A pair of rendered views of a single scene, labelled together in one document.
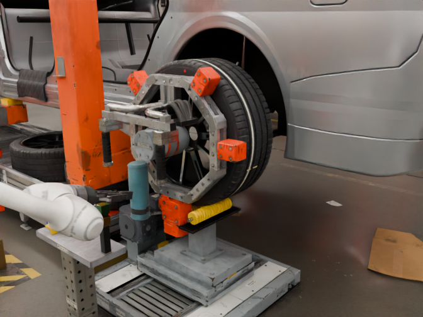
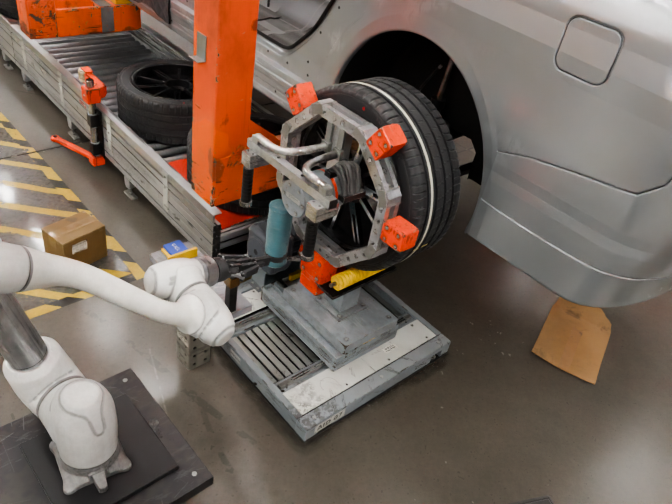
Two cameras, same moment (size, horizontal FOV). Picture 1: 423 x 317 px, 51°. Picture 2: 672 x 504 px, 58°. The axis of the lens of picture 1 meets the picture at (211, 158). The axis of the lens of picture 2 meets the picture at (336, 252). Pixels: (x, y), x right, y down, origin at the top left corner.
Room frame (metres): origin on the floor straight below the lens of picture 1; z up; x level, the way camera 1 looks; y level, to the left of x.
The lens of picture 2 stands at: (0.07, 0.09, 1.91)
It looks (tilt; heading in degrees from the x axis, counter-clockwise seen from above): 37 degrees down; 1
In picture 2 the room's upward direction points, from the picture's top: 11 degrees clockwise
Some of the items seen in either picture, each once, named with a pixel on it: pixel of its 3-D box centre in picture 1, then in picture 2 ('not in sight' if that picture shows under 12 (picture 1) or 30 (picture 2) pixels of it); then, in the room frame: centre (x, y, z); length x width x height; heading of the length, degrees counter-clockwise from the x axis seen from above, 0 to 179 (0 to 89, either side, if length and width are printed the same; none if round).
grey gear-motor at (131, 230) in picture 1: (157, 224); (292, 249); (2.25, 0.31, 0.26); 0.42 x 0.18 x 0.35; 138
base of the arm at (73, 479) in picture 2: not in sight; (91, 456); (1.01, 0.66, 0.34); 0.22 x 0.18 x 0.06; 41
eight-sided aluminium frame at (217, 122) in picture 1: (174, 138); (333, 186); (1.86, 0.16, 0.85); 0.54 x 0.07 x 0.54; 48
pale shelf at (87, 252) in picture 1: (78, 241); (199, 281); (1.71, 0.57, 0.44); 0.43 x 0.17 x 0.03; 48
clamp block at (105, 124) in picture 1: (111, 123); (256, 156); (1.82, 0.42, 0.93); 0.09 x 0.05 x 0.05; 138
